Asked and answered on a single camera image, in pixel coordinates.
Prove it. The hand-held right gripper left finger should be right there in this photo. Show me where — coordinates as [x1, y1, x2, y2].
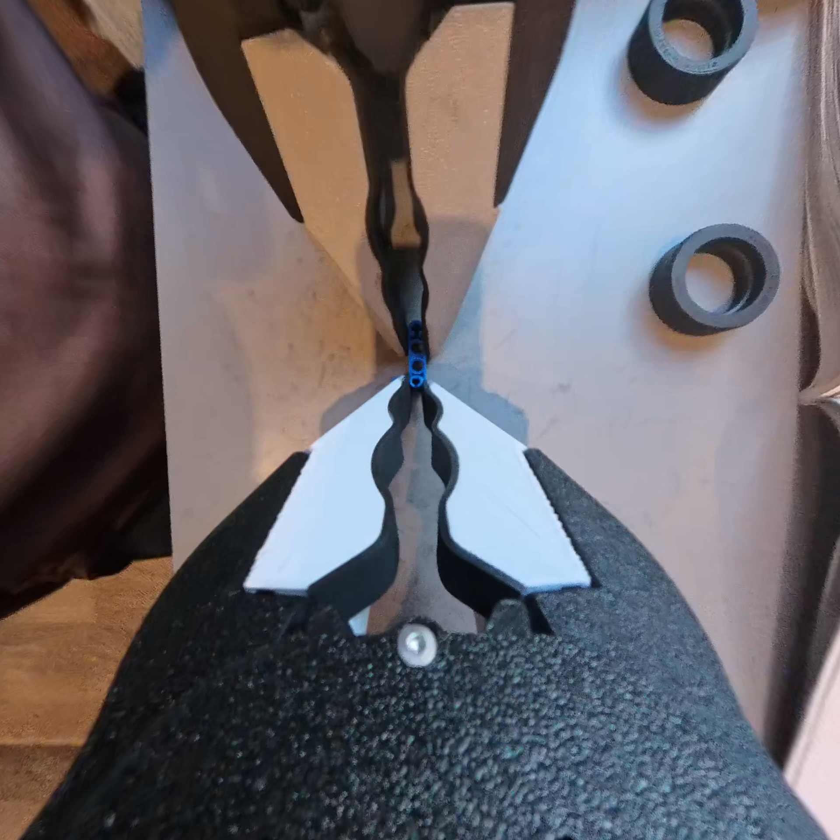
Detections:
[244, 377, 403, 621]

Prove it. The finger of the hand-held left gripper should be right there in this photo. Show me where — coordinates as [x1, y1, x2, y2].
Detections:
[241, 28, 409, 357]
[406, 3, 514, 353]

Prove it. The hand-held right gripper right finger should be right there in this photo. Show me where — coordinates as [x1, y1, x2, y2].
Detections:
[423, 381, 595, 618]

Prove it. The blue L-shaped beam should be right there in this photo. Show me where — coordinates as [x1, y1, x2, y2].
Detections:
[407, 320, 429, 389]

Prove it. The black rubber tyre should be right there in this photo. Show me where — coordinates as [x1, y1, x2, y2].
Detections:
[626, 0, 760, 106]
[650, 223, 782, 337]

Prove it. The grey desk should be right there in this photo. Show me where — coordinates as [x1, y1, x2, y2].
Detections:
[141, 0, 815, 756]

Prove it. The open instruction booklet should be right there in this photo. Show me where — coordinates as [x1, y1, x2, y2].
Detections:
[781, 0, 840, 775]

